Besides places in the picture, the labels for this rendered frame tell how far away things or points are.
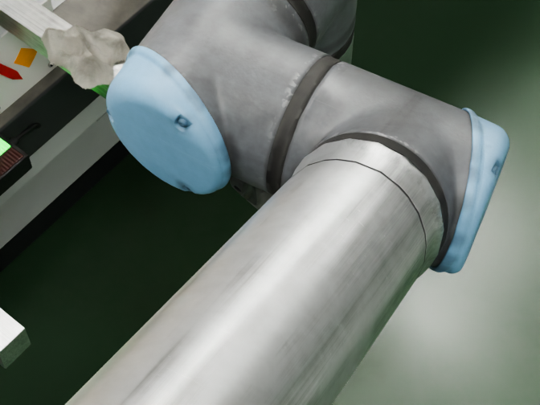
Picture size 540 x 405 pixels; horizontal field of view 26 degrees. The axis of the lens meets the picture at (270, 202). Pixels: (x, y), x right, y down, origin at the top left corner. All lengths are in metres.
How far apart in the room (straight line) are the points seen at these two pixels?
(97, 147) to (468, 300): 0.66
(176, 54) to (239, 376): 0.27
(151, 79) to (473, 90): 1.57
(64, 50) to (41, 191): 0.80
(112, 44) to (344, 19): 0.36
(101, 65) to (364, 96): 0.47
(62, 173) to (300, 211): 1.38
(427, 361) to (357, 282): 1.37
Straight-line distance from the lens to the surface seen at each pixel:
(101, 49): 1.11
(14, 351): 0.99
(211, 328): 0.47
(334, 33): 0.80
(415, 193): 0.60
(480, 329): 1.94
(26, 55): 1.27
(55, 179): 1.91
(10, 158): 1.25
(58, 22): 1.15
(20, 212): 1.89
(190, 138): 0.67
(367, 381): 1.87
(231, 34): 0.69
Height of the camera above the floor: 1.70
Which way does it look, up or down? 57 degrees down
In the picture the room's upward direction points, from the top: straight up
